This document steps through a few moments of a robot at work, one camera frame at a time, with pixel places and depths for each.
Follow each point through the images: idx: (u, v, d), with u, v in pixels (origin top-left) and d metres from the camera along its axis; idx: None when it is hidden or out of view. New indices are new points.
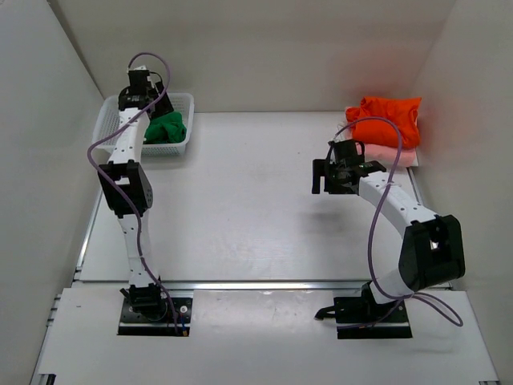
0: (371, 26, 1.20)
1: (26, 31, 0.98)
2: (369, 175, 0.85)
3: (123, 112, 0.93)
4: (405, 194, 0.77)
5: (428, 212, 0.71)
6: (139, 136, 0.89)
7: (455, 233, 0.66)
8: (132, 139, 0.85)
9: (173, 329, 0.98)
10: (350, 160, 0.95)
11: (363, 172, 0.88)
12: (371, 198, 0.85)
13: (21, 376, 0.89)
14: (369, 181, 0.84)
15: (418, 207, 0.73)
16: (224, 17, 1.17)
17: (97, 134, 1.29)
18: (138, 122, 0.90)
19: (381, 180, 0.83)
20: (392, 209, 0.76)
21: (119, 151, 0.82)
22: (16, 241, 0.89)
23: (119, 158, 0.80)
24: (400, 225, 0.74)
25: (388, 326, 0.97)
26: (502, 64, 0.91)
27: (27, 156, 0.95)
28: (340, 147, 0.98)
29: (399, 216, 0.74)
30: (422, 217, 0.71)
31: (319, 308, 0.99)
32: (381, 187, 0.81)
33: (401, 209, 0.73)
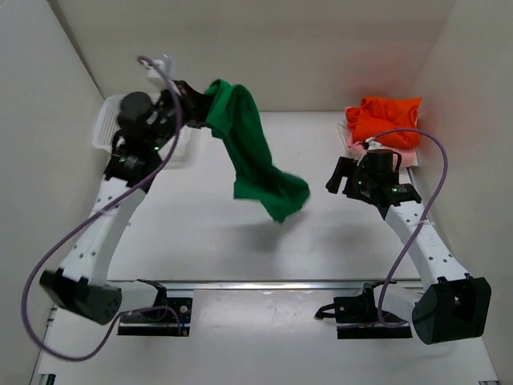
0: (371, 25, 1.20)
1: (26, 30, 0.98)
2: (401, 204, 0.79)
3: (106, 185, 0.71)
4: (438, 240, 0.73)
5: (459, 269, 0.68)
6: (114, 229, 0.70)
7: (481, 297, 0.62)
8: (98, 241, 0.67)
9: (174, 329, 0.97)
10: (383, 179, 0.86)
11: (397, 198, 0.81)
12: (397, 229, 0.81)
13: (19, 376, 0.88)
14: (399, 212, 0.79)
15: (449, 260, 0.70)
16: (224, 18, 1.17)
17: (97, 134, 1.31)
18: (115, 209, 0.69)
19: (413, 215, 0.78)
20: (419, 253, 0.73)
21: (76, 256, 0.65)
22: (17, 240, 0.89)
23: (70, 268, 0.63)
24: (425, 276, 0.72)
25: (389, 326, 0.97)
26: (502, 62, 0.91)
27: (27, 154, 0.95)
28: (375, 160, 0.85)
29: (426, 265, 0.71)
30: (450, 275, 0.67)
31: (319, 308, 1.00)
32: (412, 223, 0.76)
33: (430, 258, 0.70)
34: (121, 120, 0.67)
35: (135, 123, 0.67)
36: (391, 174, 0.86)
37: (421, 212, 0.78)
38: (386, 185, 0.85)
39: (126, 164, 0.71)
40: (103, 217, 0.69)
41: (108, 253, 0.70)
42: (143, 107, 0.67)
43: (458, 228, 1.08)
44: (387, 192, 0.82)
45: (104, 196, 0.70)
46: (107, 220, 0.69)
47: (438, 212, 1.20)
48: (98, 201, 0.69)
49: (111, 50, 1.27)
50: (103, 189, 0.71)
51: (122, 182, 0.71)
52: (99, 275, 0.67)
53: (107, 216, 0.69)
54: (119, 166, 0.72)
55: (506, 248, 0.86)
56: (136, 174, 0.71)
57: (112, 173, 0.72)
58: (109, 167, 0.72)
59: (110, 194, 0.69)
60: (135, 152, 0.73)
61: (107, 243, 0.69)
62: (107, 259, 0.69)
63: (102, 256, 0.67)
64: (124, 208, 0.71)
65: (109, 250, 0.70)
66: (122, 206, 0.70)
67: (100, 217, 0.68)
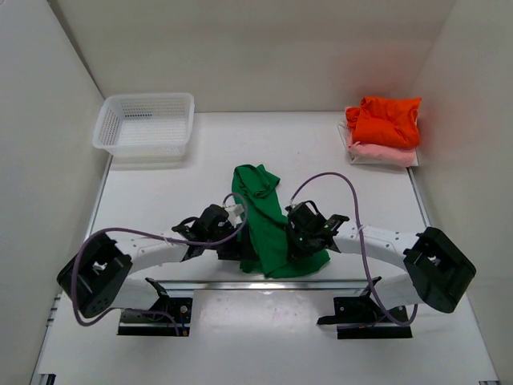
0: (371, 25, 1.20)
1: (25, 30, 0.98)
2: (340, 229, 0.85)
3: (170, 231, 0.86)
4: (381, 230, 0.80)
5: (409, 236, 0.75)
6: (159, 254, 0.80)
7: (442, 240, 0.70)
8: (150, 250, 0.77)
9: (173, 329, 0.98)
10: (313, 227, 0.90)
11: (332, 231, 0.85)
12: (355, 249, 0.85)
13: (19, 376, 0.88)
14: (341, 235, 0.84)
15: (399, 235, 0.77)
16: (224, 17, 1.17)
17: (97, 134, 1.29)
18: (171, 245, 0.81)
19: (351, 228, 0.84)
20: (378, 249, 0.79)
21: (131, 243, 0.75)
22: (16, 240, 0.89)
23: (123, 247, 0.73)
24: (396, 261, 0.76)
25: (388, 326, 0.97)
26: (502, 62, 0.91)
27: (26, 154, 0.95)
28: (299, 216, 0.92)
29: (389, 253, 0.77)
30: (409, 242, 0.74)
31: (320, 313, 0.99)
32: (356, 234, 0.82)
33: (387, 245, 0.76)
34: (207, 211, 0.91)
35: (215, 217, 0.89)
36: (316, 217, 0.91)
37: (356, 223, 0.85)
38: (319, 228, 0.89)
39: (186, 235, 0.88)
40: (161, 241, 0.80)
41: (139, 267, 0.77)
42: (223, 215, 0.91)
43: (458, 228, 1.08)
44: (324, 233, 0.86)
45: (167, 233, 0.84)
46: (161, 245, 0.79)
47: (438, 212, 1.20)
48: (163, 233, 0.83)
49: (111, 50, 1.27)
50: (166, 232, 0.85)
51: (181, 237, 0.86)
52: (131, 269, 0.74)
53: (163, 243, 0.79)
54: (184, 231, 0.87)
55: (506, 249, 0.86)
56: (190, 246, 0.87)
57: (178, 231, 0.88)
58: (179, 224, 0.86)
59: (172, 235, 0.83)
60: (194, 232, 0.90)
61: (149, 258, 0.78)
62: (137, 267, 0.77)
63: (143, 259, 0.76)
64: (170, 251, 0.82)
65: (140, 266, 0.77)
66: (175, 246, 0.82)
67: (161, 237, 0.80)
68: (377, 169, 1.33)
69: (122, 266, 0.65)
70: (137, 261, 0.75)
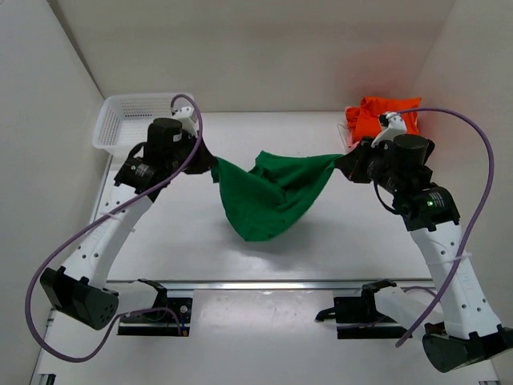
0: (372, 24, 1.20)
1: (26, 30, 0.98)
2: (437, 230, 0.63)
3: (116, 192, 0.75)
4: (474, 281, 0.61)
5: (492, 318, 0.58)
6: (120, 233, 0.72)
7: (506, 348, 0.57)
8: (103, 243, 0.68)
9: (174, 329, 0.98)
10: (408, 180, 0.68)
11: (435, 213, 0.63)
12: (424, 253, 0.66)
13: (19, 377, 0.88)
14: (432, 237, 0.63)
15: (482, 308, 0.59)
16: (224, 17, 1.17)
17: (97, 133, 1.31)
18: (122, 214, 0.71)
19: (449, 244, 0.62)
20: (448, 293, 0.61)
21: (80, 255, 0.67)
22: (15, 240, 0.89)
23: (74, 268, 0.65)
24: (446, 316, 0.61)
25: (388, 326, 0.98)
26: (502, 61, 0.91)
27: (26, 154, 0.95)
28: (407, 155, 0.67)
29: (453, 310, 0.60)
30: (482, 326, 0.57)
31: (320, 310, 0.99)
32: (446, 258, 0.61)
33: (463, 306, 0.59)
34: (152, 130, 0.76)
35: (163, 132, 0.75)
36: (422, 172, 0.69)
37: (457, 243, 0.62)
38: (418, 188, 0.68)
39: (137, 172, 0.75)
40: (111, 220, 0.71)
41: (111, 257, 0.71)
42: (171, 130, 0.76)
43: None
44: (417, 202, 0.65)
45: (113, 201, 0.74)
46: (114, 224, 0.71)
47: None
48: (108, 206, 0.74)
49: (111, 50, 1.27)
50: (112, 194, 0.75)
51: (131, 188, 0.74)
52: (99, 277, 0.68)
53: (113, 220, 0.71)
54: (131, 172, 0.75)
55: (506, 249, 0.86)
56: (144, 184, 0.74)
57: (123, 179, 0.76)
58: (121, 172, 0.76)
59: (119, 199, 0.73)
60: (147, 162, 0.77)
61: (110, 245, 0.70)
62: (109, 266, 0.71)
63: (104, 260, 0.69)
64: (129, 218, 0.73)
65: (112, 253, 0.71)
66: (128, 210, 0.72)
67: (107, 220, 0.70)
68: None
69: (87, 291, 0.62)
70: (101, 264, 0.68)
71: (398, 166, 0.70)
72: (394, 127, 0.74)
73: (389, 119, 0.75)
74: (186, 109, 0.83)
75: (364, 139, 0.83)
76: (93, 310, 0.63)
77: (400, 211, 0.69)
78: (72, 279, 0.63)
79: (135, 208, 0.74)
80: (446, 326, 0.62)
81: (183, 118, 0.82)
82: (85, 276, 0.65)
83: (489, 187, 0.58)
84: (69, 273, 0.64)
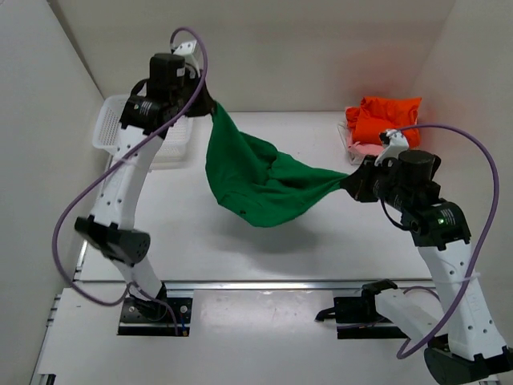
0: (371, 25, 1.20)
1: (26, 30, 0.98)
2: (446, 249, 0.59)
3: (124, 134, 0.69)
4: (483, 301, 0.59)
5: (498, 339, 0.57)
6: (137, 178, 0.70)
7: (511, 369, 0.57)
8: (123, 188, 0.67)
9: (173, 329, 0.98)
10: (414, 195, 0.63)
11: (444, 231, 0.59)
12: (430, 268, 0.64)
13: (20, 376, 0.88)
14: (441, 257, 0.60)
15: (489, 330, 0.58)
16: (223, 17, 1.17)
17: (97, 134, 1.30)
18: (135, 158, 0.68)
19: (458, 263, 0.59)
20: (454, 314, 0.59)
21: (104, 203, 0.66)
22: (16, 240, 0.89)
23: (102, 215, 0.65)
24: (451, 334, 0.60)
25: (387, 326, 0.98)
26: (503, 61, 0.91)
27: (26, 155, 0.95)
28: (414, 170, 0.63)
29: (458, 329, 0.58)
30: (487, 349, 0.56)
31: (320, 310, 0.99)
32: (454, 279, 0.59)
33: (470, 328, 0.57)
34: (153, 63, 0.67)
35: (166, 66, 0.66)
36: (430, 187, 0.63)
37: (467, 262, 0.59)
38: (427, 204, 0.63)
39: (140, 110, 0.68)
40: (127, 165, 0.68)
41: (134, 201, 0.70)
42: (175, 60, 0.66)
43: None
44: (426, 220, 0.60)
45: (123, 144, 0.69)
46: (130, 170, 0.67)
47: None
48: (119, 151, 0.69)
49: (111, 50, 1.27)
50: (121, 137, 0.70)
51: (139, 130, 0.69)
52: (127, 221, 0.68)
53: (129, 166, 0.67)
54: (135, 111, 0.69)
55: (506, 249, 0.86)
56: (150, 123, 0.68)
57: (130, 120, 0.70)
58: (126, 111, 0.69)
59: (128, 143, 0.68)
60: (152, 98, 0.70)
61: (131, 189, 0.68)
62: (134, 208, 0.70)
63: (127, 203, 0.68)
64: (144, 158, 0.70)
65: (135, 196, 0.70)
66: (141, 155, 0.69)
67: (123, 166, 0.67)
68: None
69: (120, 233, 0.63)
70: (126, 208, 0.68)
71: (404, 181, 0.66)
72: (396, 145, 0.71)
73: (389, 138, 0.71)
74: (187, 45, 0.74)
75: (368, 158, 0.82)
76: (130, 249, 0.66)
77: (409, 227, 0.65)
78: (103, 225, 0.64)
79: (148, 150, 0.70)
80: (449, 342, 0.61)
81: (188, 58, 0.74)
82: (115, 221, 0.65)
83: (494, 208, 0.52)
84: (98, 219, 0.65)
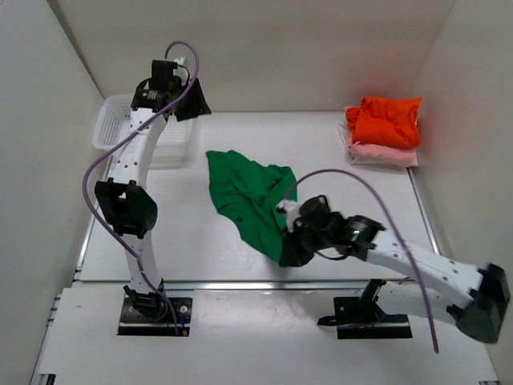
0: (371, 25, 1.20)
1: (26, 31, 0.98)
2: (378, 244, 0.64)
3: (135, 114, 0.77)
4: (433, 253, 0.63)
5: (470, 269, 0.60)
6: (148, 148, 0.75)
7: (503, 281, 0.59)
8: (139, 153, 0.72)
9: (173, 329, 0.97)
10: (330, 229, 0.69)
11: (365, 240, 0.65)
12: (388, 267, 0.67)
13: (19, 377, 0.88)
14: (381, 252, 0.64)
15: (457, 266, 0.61)
16: (224, 17, 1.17)
17: (97, 134, 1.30)
18: (147, 130, 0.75)
19: (393, 244, 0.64)
20: (429, 279, 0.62)
21: (122, 166, 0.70)
22: (15, 240, 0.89)
23: (120, 177, 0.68)
24: (448, 296, 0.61)
25: (389, 326, 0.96)
26: (502, 61, 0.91)
27: (26, 156, 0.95)
28: (316, 215, 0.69)
29: (442, 286, 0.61)
30: (472, 281, 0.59)
31: (321, 317, 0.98)
32: (402, 256, 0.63)
33: (445, 278, 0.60)
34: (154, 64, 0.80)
35: (165, 65, 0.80)
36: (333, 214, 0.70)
37: (398, 237, 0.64)
38: (344, 227, 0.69)
39: (148, 97, 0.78)
40: (139, 135, 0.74)
41: (146, 168, 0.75)
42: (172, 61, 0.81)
43: (458, 228, 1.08)
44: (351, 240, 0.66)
45: (135, 121, 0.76)
46: (143, 139, 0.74)
47: (438, 212, 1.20)
48: (131, 126, 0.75)
49: (111, 50, 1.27)
50: (131, 117, 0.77)
51: (148, 109, 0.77)
52: (143, 183, 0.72)
53: (142, 135, 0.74)
54: (143, 96, 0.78)
55: (506, 249, 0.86)
56: (159, 103, 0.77)
57: (139, 103, 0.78)
58: (134, 97, 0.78)
59: (139, 119, 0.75)
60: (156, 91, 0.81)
61: (144, 156, 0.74)
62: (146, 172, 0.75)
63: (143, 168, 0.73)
64: (154, 134, 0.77)
65: (147, 164, 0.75)
66: (152, 126, 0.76)
67: (136, 136, 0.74)
68: (378, 169, 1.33)
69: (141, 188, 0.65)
70: (141, 172, 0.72)
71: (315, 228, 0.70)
72: (292, 207, 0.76)
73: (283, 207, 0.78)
74: (178, 58, 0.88)
75: (288, 228, 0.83)
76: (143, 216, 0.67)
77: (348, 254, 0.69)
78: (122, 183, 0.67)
79: (156, 126, 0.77)
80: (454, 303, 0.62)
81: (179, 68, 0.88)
82: (133, 180, 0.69)
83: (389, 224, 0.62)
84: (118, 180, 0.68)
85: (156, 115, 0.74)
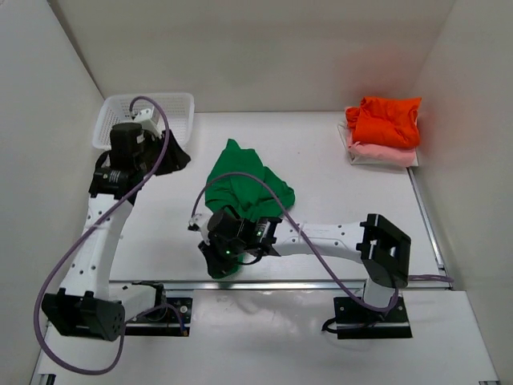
0: (371, 25, 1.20)
1: (26, 30, 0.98)
2: (277, 237, 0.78)
3: (94, 202, 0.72)
4: (322, 227, 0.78)
5: (354, 228, 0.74)
6: (110, 244, 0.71)
7: (385, 226, 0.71)
8: (97, 255, 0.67)
9: (173, 329, 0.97)
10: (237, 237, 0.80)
11: (268, 238, 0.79)
12: (292, 252, 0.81)
13: (20, 377, 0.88)
14: (282, 241, 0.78)
15: (343, 228, 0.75)
16: (223, 17, 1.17)
17: (97, 134, 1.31)
18: (108, 222, 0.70)
19: (290, 231, 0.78)
20: (325, 248, 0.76)
21: (77, 273, 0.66)
22: (16, 240, 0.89)
23: (75, 287, 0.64)
24: (349, 255, 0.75)
25: (388, 326, 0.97)
26: (502, 61, 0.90)
27: (26, 155, 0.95)
28: (222, 223, 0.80)
29: (340, 249, 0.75)
30: (354, 236, 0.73)
31: (323, 319, 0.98)
32: (299, 238, 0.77)
33: (336, 242, 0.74)
34: (113, 134, 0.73)
35: (127, 135, 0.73)
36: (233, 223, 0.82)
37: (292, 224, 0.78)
38: (248, 231, 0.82)
39: (109, 180, 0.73)
40: (98, 230, 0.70)
41: (107, 269, 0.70)
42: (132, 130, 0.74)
43: (458, 228, 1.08)
44: (259, 242, 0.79)
45: (94, 212, 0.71)
46: (103, 234, 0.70)
47: (438, 212, 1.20)
48: (90, 218, 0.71)
49: (111, 50, 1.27)
50: (90, 206, 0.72)
51: (111, 196, 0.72)
52: (102, 289, 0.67)
53: (101, 230, 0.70)
54: (103, 180, 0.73)
55: (506, 249, 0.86)
56: (121, 188, 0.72)
57: (98, 189, 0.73)
58: (94, 180, 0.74)
59: (100, 209, 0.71)
60: (118, 167, 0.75)
61: (104, 255, 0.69)
62: (107, 275, 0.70)
63: (102, 271, 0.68)
64: (116, 225, 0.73)
65: (108, 265, 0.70)
66: (114, 217, 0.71)
67: (94, 231, 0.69)
68: (378, 169, 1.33)
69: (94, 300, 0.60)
70: (99, 277, 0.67)
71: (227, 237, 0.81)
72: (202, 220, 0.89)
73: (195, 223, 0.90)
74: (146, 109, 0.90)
75: (200, 243, 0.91)
76: (103, 322, 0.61)
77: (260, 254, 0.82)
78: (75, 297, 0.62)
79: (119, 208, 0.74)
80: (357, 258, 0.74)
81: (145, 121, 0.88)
82: (89, 290, 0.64)
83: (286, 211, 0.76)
84: (71, 293, 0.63)
85: (119, 204, 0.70)
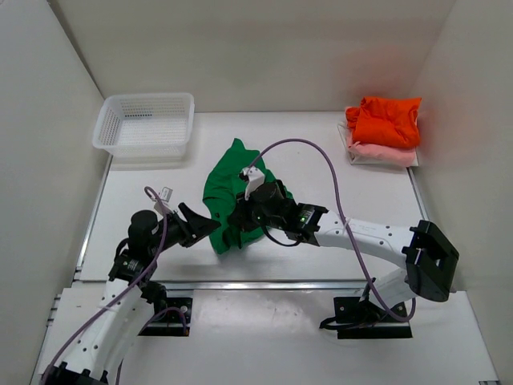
0: (372, 25, 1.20)
1: (26, 30, 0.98)
2: (321, 225, 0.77)
3: (109, 286, 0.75)
4: (369, 224, 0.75)
5: (403, 231, 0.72)
6: (116, 326, 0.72)
7: (436, 235, 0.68)
8: (102, 335, 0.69)
9: (173, 329, 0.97)
10: (282, 216, 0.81)
11: (312, 225, 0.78)
12: (333, 244, 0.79)
13: (20, 377, 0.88)
14: (326, 231, 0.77)
15: (391, 230, 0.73)
16: (224, 16, 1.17)
17: (97, 133, 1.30)
18: (119, 305, 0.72)
19: (335, 223, 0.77)
20: (367, 245, 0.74)
21: (80, 350, 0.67)
22: (15, 241, 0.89)
23: (74, 363, 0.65)
24: (390, 257, 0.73)
25: (389, 326, 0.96)
26: (503, 61, 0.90)
27: (26, 154, 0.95)
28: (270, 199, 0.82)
29: (381, 249, 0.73)
30: (401, 241, 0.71)
31: (321, 319, 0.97)
32: (342, 231, 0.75)
33: (381, 242, 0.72)
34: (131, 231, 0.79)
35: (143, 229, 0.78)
36: (281, 200, 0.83)
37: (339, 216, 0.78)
38: (295, 214, 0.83)
39: (128, 267, 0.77)
40: (108, 312, 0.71)
41: (109, 346, 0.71)
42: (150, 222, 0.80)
43: (458, 228, 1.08)
44: (302, 228, 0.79)
45: (109, 294, 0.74)
46: (111, 316, 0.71)
47: (438, 212, 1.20)
48: (103, 300, 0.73)
49: (111, 50, 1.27)
50: (106, 288, 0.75)
51: (124, 281, 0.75)
52: (98, 368, 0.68)
53: (111, 312, 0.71)
54: (123, 266, 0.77)
55: (506, 249, 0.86)
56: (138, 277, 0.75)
57: (117, 274, 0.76)
58: (113, 269, 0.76)
59: (114, 292, 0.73)
60: (135, 256, 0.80)
61: (109, 335, 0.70)
62: (108, 352, 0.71)
63: (103, 350, 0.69)
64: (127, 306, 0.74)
65: (110, 343, 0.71)
66: (124, 301, 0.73)
67: (103, 312, 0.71)
68: (377, 169, 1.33)
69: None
70: (99, 357, 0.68)
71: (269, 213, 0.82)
72: (252, 178, 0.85)
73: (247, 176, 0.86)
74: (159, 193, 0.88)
75: (240, 195, 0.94)
76: None
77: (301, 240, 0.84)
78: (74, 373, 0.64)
79: (131, 297, 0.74)
80: (398, 265, 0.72)
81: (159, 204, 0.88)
82: (87, 369, 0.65)
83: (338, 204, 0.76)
84: (70, 369, 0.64)
85: (130, 289, 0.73)
